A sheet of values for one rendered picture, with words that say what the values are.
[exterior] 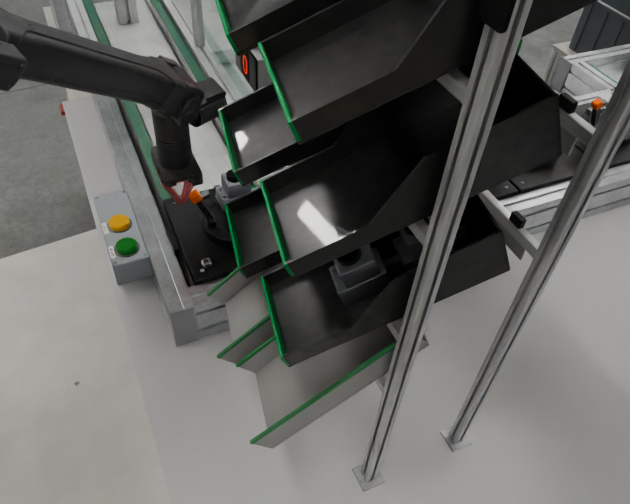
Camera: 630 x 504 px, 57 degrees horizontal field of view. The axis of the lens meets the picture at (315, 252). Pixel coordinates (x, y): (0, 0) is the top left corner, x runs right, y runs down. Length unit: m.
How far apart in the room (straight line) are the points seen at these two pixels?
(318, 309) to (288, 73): 0.31
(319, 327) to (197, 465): 0.39
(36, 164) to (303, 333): 2.50
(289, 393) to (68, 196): 2.13
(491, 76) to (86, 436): 0.85
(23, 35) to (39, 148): 2.53
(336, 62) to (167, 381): 0.72
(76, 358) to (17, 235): 1.62
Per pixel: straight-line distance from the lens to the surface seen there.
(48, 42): 0.71
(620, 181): 1.55
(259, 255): 0.80
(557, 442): 1.13
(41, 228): 2.74
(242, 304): 0.98
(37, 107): 3.52
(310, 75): 0.53
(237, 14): 0.65
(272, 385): 0.90
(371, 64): 0.51
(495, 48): 0.44
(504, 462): 1.08
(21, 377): 1.17
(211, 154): 1.45
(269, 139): 0.71
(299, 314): 0.73
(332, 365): 0.83
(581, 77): 1.98
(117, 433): 1.06
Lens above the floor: 1.78
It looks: 46 degrees down
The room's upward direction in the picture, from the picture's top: 5 degrees clockwise
